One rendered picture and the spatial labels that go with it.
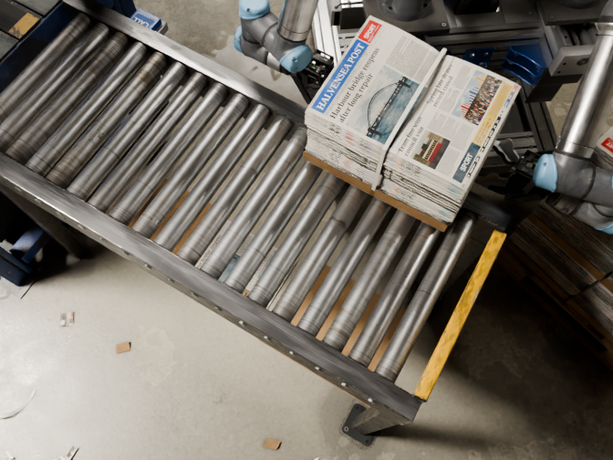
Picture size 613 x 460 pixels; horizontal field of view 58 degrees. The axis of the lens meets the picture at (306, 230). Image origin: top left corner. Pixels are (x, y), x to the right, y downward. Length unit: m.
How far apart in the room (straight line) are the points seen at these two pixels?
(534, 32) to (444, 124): 0.72
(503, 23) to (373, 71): 0.69
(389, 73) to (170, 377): 1.31
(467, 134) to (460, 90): 0.11
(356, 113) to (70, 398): 1.45
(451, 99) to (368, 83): 0.18
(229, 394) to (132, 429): 0.34
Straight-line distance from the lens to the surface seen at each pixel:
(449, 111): 1.20
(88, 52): 1.67
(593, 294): 2.00
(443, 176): 1.12
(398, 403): 1.21
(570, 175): 1.31
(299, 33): 1.33
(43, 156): 1.51
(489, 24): 1.82
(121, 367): 2.10
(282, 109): 1.44
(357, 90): 1.19
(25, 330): 2.26
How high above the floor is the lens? 1.99
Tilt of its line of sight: 68 degrees down
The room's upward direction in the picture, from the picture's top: 3 degrees clockwise
